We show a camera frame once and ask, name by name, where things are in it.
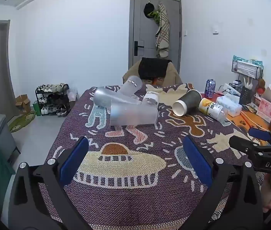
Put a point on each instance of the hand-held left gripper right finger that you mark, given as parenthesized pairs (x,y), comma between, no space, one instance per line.
(197,160)

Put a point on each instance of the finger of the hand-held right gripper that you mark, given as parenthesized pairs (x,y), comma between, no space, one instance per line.
(242,143)
(260,134)

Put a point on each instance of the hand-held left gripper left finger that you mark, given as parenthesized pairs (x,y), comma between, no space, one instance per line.
(74,159)

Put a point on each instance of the large frosted plastic cup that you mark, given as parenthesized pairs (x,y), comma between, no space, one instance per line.
(133,113)

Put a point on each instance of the black paper cup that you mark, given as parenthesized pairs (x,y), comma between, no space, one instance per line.
(188,101)

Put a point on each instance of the pink floral box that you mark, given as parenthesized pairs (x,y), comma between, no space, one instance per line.
(267,109)

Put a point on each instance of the white tissue pack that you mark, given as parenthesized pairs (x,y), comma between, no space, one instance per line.
(229,105)

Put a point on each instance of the black desk organiser box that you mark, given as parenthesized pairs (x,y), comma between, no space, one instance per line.
(245,95)

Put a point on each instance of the yellow label plastic bottle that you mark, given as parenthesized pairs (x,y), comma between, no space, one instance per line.
(213,110)

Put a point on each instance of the printed blanket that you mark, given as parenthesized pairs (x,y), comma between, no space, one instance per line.
(135,172)

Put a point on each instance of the green paper bag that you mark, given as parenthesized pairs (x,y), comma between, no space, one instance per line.
(36,109)

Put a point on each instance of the black shoe rack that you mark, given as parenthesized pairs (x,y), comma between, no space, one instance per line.
(52,99)

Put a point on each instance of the blue drink can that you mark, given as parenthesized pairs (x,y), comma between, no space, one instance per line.
(210,88)

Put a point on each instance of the green round rug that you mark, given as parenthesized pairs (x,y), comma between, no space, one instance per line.
(21,121)

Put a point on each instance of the cardboard box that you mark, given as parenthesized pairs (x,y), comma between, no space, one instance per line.
(22,103)

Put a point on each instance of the small clear plastic bottle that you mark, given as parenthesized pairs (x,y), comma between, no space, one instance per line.
(150,98)

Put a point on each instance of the chair with draped jackets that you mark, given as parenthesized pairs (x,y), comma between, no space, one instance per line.
(153,70)

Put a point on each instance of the plaid scarf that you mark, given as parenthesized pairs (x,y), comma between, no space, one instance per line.
(163,32)

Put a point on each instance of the green hanging cloth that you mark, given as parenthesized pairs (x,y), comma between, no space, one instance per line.
(155,16)

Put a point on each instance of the black hat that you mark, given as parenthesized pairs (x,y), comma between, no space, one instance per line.
(148,10)

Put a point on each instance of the white wall panel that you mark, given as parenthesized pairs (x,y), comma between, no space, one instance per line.
(215,27)

